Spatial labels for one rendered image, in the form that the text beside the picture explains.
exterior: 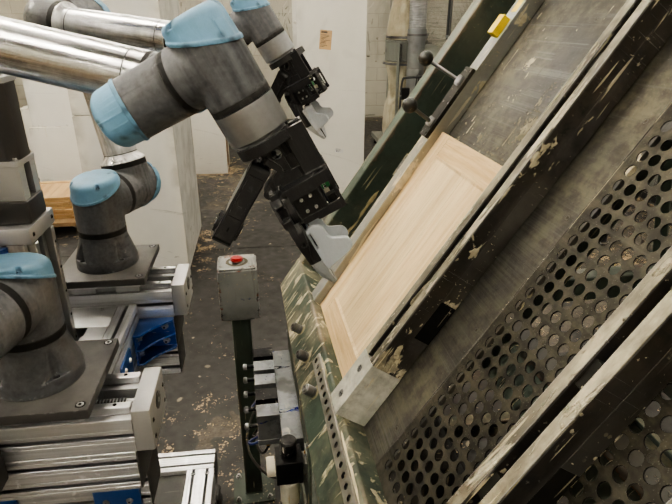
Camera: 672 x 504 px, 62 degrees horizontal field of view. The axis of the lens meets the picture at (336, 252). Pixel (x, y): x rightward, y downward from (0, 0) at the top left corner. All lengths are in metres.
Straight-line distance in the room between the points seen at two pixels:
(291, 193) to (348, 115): 4.36
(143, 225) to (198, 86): 3.10
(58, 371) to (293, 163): 0.61
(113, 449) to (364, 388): 0.47
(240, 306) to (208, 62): 1.19
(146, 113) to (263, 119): 0.13
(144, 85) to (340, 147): 4.44
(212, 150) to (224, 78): 5.62
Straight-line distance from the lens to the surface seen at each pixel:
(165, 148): 3.55
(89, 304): 1.56
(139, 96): 0.67
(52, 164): 5.57
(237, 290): 1.72
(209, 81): 0.64
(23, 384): 1.08
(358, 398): 1.11
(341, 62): 4.95
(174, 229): 3.69
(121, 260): 1.50
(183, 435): 2.55
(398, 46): 7.00
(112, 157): 1.57
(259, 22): 1.31
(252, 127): 0.64
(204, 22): 0.63
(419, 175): 1.43
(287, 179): 0.68
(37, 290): 1.02
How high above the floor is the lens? 1.64
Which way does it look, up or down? 23 degrees down
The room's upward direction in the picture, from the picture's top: straight up
